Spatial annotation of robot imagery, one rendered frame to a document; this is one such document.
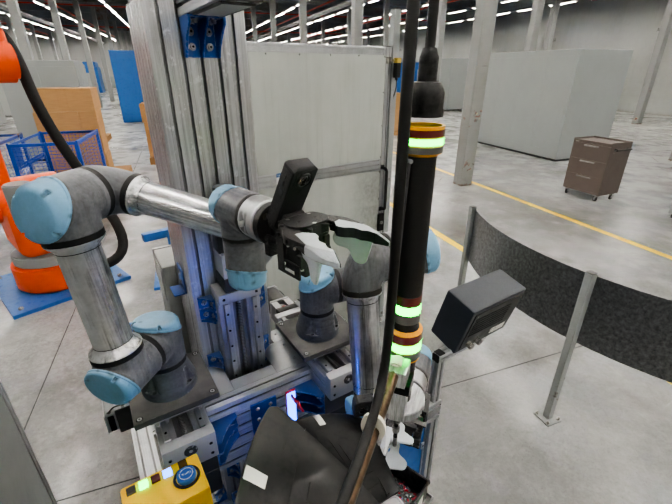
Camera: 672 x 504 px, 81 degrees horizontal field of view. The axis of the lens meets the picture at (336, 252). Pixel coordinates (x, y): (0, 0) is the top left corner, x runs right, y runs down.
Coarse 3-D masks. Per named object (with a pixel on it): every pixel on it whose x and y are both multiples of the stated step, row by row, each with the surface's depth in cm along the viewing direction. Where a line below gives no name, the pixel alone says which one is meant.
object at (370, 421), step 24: (408, 0) 28; (432, 0) 34; (408, 24) 28; (432, 24) 35; (408, 48) 29; (408, 72) 29; (408, 96) 30; (408, 120) 31; (408, 144) 31; (384, 336) 39; (384, 360) 39; (384, 384) 39; (384, 432) 38; (360, 456) 34
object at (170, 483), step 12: (192, 456) 89; (168, 480) 84; (204, 480) 84; (120, 492) 82; (144, 492) 82; (156, 492) 82; (168, 492) 82; (180, 492) 82; (192, 492) 82; (204, 492) 83
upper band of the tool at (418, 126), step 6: (414, 126) 38; (420, 126) 41; (426, 126) 41; (432, 126) 41; (438, 126) 38; (444, 126) 38; (414, 138) 38; (420, 138) 37; (426, 138) 37; (432, 138) 37; (438, 138) 38; (414, 156) 39; (420, 156) 38; (426, 156) 38; (432, 156) 39
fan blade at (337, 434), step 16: (336, 416) 87; (352, 416) 89; (320, 432) 81; (336, 432) 82; (352, 432) 83; (336, 448) 77; (352, 448) 78; (384, 464) 76; (368, 480) 72; (384, 480) 72; (384, 496) 69
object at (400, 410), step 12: (408, 360) 47; (396, 372) 45; (408, 372) 47; (408, 384) 47; (396, 396) 49; (408, 396) 47; (420, 396) 54; (396, 408) 50; (408, 408) 52; (420, 408) 52; (396, 420) 51; (408, 420) 51
